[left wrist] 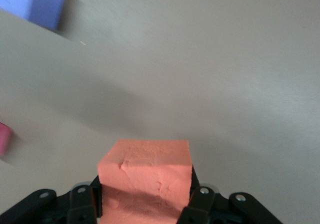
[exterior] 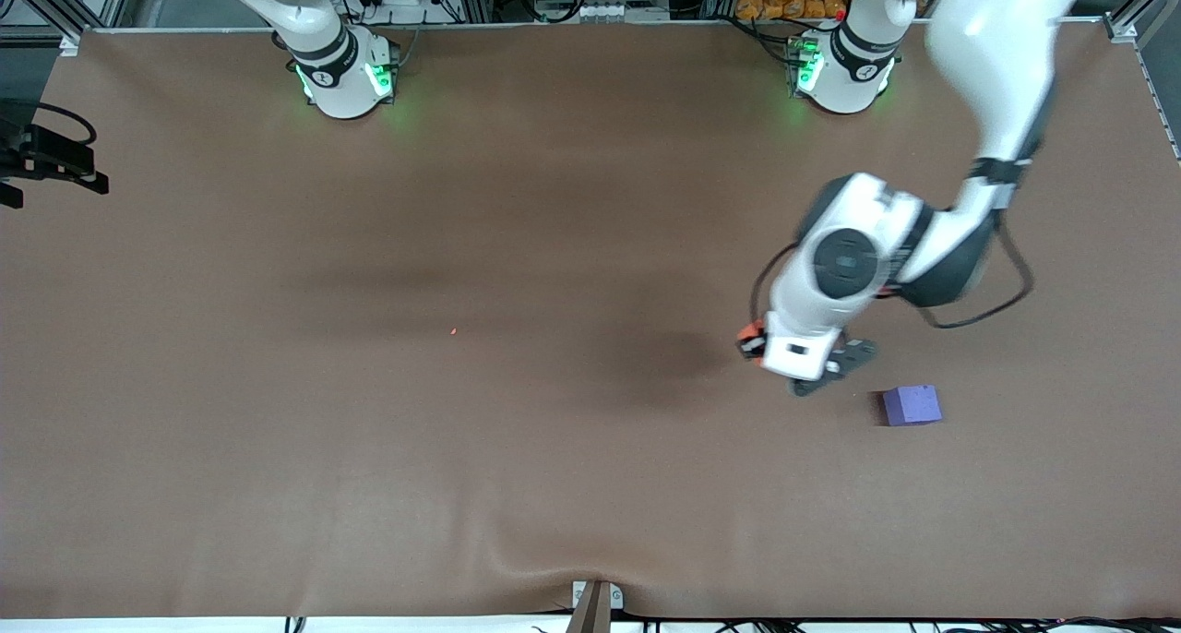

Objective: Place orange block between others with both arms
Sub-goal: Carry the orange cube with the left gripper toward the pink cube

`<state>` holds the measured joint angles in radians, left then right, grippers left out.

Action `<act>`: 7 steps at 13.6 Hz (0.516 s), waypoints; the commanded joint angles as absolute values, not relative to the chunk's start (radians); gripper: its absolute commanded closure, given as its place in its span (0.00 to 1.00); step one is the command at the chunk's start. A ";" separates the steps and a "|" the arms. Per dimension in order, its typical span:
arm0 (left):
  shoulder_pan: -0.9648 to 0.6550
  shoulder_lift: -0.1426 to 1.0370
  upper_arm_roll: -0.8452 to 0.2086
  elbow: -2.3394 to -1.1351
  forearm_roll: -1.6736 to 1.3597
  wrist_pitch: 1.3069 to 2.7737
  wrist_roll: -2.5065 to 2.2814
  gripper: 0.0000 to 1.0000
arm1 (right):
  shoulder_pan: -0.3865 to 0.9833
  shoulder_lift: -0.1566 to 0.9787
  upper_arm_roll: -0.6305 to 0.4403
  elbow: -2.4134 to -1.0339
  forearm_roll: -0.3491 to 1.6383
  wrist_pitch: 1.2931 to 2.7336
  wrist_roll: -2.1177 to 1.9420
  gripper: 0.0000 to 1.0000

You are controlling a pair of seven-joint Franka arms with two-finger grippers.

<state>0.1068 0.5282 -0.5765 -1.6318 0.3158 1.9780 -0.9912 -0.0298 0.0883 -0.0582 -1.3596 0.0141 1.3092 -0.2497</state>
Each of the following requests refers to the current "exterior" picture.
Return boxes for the purple foam block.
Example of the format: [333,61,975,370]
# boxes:
[882,385,944,427]

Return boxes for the brown table mat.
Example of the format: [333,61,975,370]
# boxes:
[0,24,1181,620]

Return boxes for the brown clamp bar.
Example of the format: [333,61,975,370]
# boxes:
[565,583,614,633]

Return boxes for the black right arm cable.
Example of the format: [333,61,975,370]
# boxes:
[0,101,98,147]

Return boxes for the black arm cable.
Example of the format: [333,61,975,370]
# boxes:
[0,101,98,147]
[750,218,1034,331]

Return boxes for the aluminium frame post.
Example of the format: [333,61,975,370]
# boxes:
[1103,0,1181,43]
[0,0,139,45]

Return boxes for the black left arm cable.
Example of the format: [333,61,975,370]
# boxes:
[750,218,1034,331]

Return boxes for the grey metal clamp bracket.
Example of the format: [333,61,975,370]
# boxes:
[572,580,626,612]

